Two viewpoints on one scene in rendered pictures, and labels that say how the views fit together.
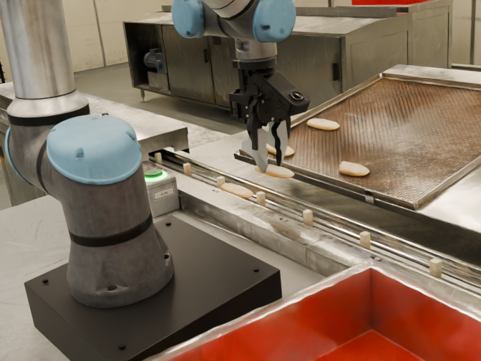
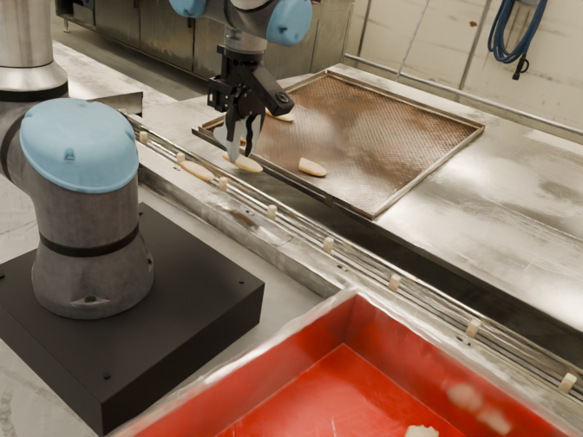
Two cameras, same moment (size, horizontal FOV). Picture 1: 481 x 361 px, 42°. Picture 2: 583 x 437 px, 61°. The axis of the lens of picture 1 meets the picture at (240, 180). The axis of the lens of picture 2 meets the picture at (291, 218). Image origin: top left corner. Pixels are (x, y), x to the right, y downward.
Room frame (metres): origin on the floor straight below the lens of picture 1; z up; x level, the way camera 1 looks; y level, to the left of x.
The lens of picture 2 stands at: (0.24, 0.12, 1.34)
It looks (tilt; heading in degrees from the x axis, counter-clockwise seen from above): 31 degrees down; 341
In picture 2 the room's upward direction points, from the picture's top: 10 degrees clockwise
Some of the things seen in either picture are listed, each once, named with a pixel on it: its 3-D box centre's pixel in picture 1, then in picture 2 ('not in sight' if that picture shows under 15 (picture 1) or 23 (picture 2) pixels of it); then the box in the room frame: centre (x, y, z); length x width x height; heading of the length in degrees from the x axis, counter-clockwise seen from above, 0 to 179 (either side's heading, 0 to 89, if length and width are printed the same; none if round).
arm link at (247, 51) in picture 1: (254, 48); (244, 37); (1.14, -0.05, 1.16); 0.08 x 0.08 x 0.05
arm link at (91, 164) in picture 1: (96, 171); (81, 168); (0.80, 0.19, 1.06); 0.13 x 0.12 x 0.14; 38
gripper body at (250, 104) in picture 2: (257, 91); (238, 81); (1.15, -0.05, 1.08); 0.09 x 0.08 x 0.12; 38
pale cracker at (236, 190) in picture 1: (236, 189); (197, 169); (1.23, 0.01, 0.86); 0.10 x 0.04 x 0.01; 35
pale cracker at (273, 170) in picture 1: (273, 170); (242, 160); (1.13, -0.07, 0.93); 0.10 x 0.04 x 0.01; 38
